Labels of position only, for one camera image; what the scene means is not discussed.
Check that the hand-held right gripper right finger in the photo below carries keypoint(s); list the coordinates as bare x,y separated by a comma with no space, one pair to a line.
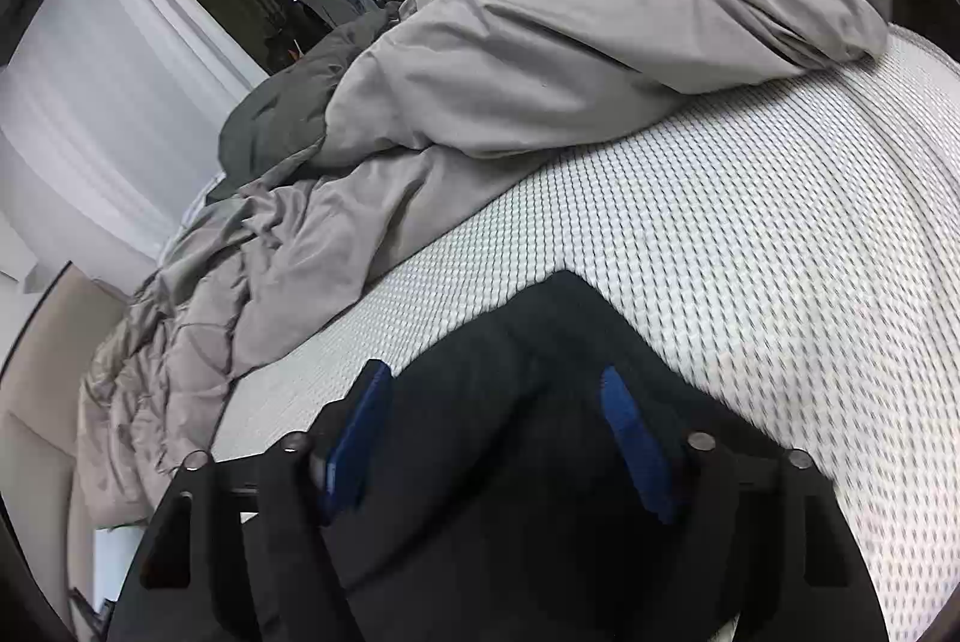
634,439

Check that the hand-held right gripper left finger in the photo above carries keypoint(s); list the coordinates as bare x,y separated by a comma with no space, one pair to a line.
356,432

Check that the black pants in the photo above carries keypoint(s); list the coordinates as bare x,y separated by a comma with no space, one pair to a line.
517,417

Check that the white textured mattress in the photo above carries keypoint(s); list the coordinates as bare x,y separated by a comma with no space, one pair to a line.
750,237

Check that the beige headboard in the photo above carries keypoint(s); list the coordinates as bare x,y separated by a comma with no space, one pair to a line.
37,402

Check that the grey duvet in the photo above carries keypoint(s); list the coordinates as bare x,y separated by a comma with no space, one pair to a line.
562,49

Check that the white curtain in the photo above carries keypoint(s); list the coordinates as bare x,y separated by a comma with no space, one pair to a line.
97,87

